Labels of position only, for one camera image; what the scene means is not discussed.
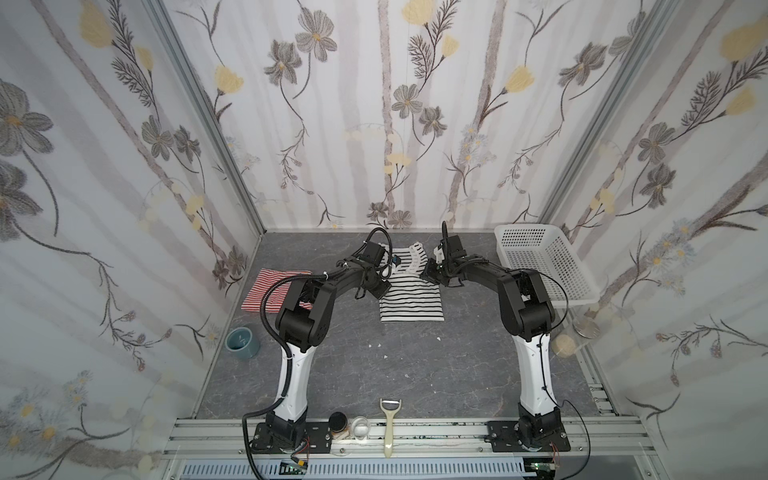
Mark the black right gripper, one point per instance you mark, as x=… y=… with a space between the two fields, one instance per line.
x=430 y=275

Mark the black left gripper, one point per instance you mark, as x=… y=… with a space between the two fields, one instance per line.
x=380 y=287

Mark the black white striped tank top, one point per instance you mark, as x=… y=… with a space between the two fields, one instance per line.
x=410 y=298

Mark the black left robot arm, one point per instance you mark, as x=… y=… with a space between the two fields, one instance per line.
x=296 y=312

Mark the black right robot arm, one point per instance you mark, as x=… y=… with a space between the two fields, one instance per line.
x=527 y=314

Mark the white plastic laundry basket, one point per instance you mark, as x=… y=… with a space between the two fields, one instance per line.
x=546 y=249

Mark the clear glass jar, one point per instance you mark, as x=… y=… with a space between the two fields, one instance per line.
x=577 y=334

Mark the teal ceramic cup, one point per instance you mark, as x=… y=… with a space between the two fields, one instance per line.
x=242 y=343

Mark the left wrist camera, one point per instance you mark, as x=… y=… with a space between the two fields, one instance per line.
x=382 y=256

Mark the cream handled peeler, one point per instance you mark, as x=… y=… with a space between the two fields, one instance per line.
x=390 y=409

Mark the white slotted cable duct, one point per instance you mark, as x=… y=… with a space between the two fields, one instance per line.
x=403 y=468

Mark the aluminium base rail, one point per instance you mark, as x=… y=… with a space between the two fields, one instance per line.
x=600 y=448

